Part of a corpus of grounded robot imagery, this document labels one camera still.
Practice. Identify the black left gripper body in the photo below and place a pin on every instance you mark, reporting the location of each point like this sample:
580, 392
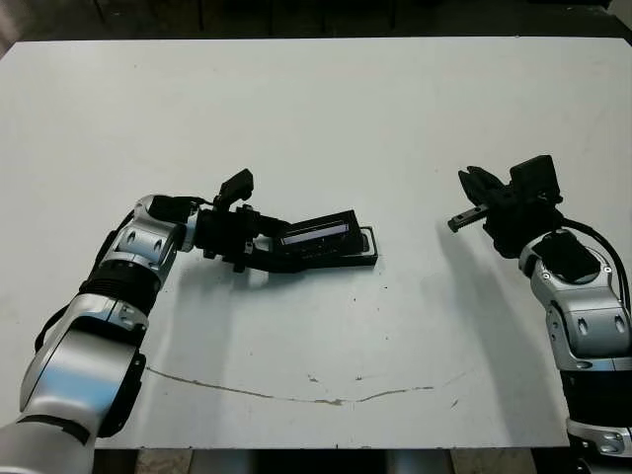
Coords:
227, 234

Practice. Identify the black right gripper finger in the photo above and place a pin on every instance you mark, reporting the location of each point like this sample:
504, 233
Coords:
474, 192
494, 190

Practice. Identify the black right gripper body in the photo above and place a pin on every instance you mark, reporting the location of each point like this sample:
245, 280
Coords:
523, 227

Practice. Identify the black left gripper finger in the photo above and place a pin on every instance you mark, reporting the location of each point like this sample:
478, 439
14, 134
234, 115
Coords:
274, 227
271, 259

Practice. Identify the black box lid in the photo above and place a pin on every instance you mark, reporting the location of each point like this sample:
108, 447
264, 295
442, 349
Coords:
321, 232

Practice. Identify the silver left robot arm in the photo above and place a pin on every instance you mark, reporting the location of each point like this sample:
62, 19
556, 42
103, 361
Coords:
74, 355

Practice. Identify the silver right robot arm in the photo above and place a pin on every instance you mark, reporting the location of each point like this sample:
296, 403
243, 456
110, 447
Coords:
592, 316

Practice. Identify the black box base white insert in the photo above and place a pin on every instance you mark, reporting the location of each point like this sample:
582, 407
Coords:
368, 259

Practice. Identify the silver robot left leg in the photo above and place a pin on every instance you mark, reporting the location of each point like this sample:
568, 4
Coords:
224, 465

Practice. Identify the silver robot leg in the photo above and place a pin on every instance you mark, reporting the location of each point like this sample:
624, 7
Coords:
224, 465
418, 465

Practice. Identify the silver robot right leg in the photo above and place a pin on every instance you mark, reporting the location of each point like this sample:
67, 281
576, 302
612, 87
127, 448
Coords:
418, 465

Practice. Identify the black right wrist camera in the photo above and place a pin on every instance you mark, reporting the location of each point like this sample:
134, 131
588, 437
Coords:
535, 178

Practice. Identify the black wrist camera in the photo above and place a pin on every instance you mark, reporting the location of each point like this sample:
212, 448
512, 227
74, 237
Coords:
535, 178
237, 185

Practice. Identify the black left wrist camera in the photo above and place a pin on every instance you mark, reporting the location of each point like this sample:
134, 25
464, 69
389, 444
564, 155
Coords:
237, 185

